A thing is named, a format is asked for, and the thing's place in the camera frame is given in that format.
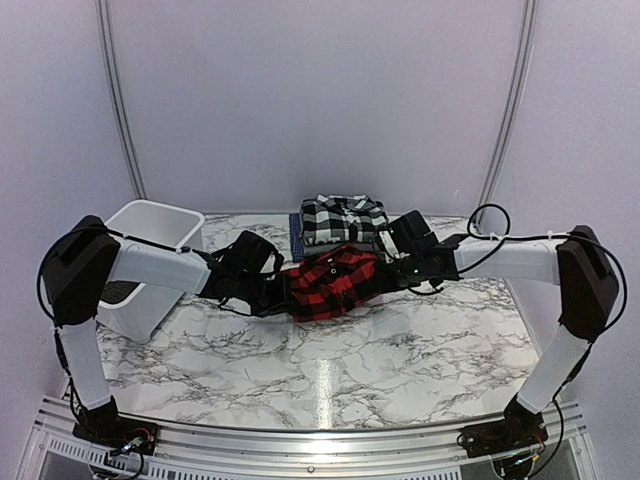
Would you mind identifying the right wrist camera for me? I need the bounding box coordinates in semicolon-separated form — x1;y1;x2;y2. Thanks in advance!
375;227;400;262

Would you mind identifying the right wall aluminium profile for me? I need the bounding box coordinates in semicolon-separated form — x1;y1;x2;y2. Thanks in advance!
478;0;539;206

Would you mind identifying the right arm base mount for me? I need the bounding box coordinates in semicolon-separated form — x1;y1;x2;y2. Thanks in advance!
457;420;549;458

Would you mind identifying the white plastic bin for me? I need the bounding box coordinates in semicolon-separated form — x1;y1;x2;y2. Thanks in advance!
97;199;205;344

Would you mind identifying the red black plaid shirt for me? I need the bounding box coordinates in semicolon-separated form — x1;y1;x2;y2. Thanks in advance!
284;245;399;322

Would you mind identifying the aluminium front frame rail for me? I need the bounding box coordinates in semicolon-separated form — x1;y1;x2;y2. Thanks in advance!
29;394;591;480

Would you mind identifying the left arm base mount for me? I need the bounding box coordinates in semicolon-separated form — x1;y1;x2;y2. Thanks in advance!
72;417;160;455

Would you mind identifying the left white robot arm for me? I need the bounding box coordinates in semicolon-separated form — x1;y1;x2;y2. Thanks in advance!
36;215;290;445

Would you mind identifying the dark striped shirt in bin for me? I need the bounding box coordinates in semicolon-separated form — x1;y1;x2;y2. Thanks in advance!
101;281;139;305

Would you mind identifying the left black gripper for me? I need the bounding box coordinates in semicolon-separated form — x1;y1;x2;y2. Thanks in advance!
235;270;300;318

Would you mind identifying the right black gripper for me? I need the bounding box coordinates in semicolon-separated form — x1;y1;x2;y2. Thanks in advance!
372;254;424;296

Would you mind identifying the black white plaid shirt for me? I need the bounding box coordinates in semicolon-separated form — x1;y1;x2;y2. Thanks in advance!
300;194;389;246

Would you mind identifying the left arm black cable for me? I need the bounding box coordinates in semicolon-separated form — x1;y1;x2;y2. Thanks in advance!
37;224;286;331

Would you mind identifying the wall aluminium profile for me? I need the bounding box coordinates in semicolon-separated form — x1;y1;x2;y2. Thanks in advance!
478;0;539;206
94;0;148;199

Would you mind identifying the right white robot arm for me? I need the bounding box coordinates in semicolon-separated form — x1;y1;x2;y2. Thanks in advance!
388;211;626;448

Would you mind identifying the blue checked shirt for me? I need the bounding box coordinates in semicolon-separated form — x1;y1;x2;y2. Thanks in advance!
288;213;304;262

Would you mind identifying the left wall aluminium profile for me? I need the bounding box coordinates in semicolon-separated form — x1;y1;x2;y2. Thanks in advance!
94;0;148;199

